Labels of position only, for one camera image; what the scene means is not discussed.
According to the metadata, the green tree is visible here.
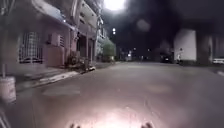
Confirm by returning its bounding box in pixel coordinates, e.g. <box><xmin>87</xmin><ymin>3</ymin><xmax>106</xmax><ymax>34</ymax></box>
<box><xmin>101</xmin><ymin>39</ymin><xmax>117</xmax><ymax>63</ymax></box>

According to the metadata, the grey asphalt road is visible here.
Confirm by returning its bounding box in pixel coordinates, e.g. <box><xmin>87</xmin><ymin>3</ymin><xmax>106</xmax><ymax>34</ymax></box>
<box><xmin>0</xmin><ymin>60</ymin><xmax>224</xmax><ymax>128</ymax></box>

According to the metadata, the tall building with balconies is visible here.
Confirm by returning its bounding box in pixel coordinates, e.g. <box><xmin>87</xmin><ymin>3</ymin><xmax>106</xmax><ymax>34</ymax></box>
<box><xmin>68</xmin><ymin>0</ymin><xmax>109</xmax><ymax>64</ymax></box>

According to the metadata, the street lamp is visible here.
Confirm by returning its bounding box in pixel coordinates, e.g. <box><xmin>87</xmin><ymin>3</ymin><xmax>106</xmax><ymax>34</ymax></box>
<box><xmin>103</xmin><ymin>0</ymin><xmax>128</xmax><ymax>12</ymax></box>

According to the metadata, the person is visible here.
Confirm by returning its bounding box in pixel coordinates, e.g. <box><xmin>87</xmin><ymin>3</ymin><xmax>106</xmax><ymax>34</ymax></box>
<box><xmin>176</xmin><ymin>47</ymin><xmax>185</xmax><ymax>65</ymax></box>

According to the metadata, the pink building with barred gate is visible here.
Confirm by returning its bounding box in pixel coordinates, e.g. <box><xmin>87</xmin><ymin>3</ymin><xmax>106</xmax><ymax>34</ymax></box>
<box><xmin>0</xmin><ymin>0</ymin><xmax>77</xmax><ymax>69</ymax></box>

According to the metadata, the pavement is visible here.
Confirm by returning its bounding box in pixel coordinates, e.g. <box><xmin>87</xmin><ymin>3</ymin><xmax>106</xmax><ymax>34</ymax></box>
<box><xmin>0</xmin><ymin>63</ymin><xmax>98</xmax><ymax>93</ymax></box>

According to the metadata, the white car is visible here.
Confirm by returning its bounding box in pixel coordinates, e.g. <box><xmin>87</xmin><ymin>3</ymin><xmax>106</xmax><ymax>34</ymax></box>
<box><xmin>212</xmin><ymin>58</ymin><xmax>224</xmax><ymax>65</ymax></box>

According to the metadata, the pale round bin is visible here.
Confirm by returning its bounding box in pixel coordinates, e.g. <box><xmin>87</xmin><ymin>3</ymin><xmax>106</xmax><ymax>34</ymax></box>
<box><xmin>0</xmin><ymin>76</ymin><xmax>17</xmax><ymax>105</ymax></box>

